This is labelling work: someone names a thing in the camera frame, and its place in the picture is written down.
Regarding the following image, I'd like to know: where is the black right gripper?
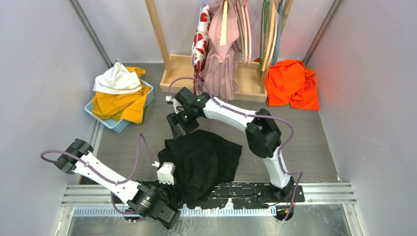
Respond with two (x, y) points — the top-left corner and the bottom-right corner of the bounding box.
(166, 108), (199, 142)

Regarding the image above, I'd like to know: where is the black garment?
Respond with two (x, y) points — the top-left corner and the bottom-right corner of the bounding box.
(158, 130), (242, 207)

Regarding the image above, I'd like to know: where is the pink pleated skirt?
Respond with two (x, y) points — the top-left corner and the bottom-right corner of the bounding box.
(203, 0), (241, 101)

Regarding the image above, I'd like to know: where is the red poppy print garment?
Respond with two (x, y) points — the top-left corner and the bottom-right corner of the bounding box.
(192, 11), (211, 94)

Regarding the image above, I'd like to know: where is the beige plastic hanger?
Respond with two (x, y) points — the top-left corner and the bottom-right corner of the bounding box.
(218, 0), (228, 46)

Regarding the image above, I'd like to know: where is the light blue hanger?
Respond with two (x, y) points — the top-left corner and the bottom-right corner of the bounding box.
(198, 0), (209, 21)

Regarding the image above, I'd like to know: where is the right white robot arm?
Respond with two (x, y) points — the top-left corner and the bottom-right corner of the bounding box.
(166, 87), (295, 202)

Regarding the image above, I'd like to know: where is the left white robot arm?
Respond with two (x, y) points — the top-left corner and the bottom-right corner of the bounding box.
(40, 139), (180, 229)

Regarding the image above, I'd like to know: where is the wooden hanger rack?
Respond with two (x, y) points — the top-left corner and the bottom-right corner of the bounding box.
(145, 0), (294, 103)

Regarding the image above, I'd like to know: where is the pink hanger on rack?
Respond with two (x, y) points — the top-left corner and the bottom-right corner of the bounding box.
(236, 0), (251, 66)

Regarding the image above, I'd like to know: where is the teal hanger on rack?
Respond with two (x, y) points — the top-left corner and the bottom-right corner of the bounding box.
(271, 0), (284, 66)

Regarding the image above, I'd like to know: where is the peach hanger on rack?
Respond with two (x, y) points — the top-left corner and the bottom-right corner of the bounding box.
(262, 0), (277, 72)

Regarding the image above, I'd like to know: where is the cream hanger on rack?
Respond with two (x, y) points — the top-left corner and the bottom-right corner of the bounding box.
(268, 0), (281, 66)

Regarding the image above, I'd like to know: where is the yellow garment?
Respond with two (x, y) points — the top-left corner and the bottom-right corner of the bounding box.
(90, 62), (153, 124)

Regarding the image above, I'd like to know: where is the blue plastic basket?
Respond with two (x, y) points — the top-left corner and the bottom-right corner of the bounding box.
(84, 80), (154, 133)

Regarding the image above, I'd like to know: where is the white garment in basket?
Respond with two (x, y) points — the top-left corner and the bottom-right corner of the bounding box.
(93, 62), (146, 95)

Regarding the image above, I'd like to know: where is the orange garment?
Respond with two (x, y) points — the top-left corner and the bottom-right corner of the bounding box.
(265, 59), (320, 111)

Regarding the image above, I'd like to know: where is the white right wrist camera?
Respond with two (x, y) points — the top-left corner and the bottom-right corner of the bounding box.
(165, 95), (183, 114)

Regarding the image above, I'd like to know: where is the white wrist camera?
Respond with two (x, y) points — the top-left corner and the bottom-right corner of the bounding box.
(152, 161), (176, 185)
(165, 95), (183, 114)

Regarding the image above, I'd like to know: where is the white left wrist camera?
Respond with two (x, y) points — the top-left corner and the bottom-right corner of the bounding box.
(152, 161), (176, 185)

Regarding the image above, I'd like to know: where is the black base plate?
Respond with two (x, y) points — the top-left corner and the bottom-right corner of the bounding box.
(112, 181), (305, 211)

